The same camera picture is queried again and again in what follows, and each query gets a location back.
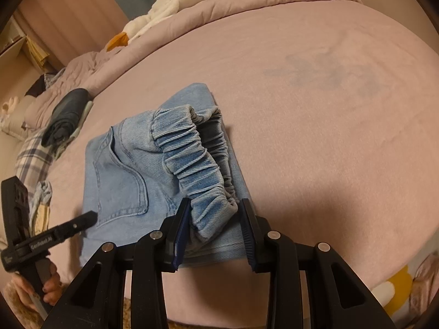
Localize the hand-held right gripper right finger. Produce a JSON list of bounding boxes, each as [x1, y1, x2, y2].
[[238, 198, 398, 329]]

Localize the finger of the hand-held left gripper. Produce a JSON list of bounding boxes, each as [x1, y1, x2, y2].
[[48, 210, 99, 245]]

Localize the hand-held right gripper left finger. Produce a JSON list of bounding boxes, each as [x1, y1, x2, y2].
[[40, 197, 193, 329]]

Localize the light blue denim pants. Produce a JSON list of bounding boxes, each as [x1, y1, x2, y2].
[[80, 82, 255, 268]]

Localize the person's left forearm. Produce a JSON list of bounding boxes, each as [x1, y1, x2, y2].
[[0, 274, 39, 324]]

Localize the person's left hand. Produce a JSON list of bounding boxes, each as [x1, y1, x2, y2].
[[40, 261, 64, 306]]

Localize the beige garment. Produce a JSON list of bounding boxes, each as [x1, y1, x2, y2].
[[29, 203, 52, 238]]

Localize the light blue cloth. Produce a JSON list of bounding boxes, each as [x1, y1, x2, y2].
[[32, 179, 53, 215]]

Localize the grey-blue plaid garment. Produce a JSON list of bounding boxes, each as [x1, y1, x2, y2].
[[14, 127, 57, 215]]

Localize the person's brown fuzzy clothing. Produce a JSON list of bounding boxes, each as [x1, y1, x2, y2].
[[122, 296, 137, 329]]

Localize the dark folded clothes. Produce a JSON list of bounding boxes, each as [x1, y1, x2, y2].
[[41, 88, 91, 149]]

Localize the cream plush pillow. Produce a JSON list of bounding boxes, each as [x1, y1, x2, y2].
[[0, 95, 36, 142]]

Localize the pink bed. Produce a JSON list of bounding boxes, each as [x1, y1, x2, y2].
[[26, 0, 439, 303]]

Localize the yellow and white flower cushion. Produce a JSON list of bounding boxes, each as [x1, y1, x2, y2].
[[371, 264, 416, 316]]

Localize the yellow papers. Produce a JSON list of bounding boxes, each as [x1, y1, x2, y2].
[[25, 37, 53, 71]]

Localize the pink curtain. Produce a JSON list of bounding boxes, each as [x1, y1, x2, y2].
[[16, 0, 130, 68]]

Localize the pink quilt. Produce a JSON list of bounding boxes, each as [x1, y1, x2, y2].
[[25, 0, 365, 129]]

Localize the white goose plush toy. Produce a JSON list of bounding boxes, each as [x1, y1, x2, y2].
[[105, 0, 296, 53]]

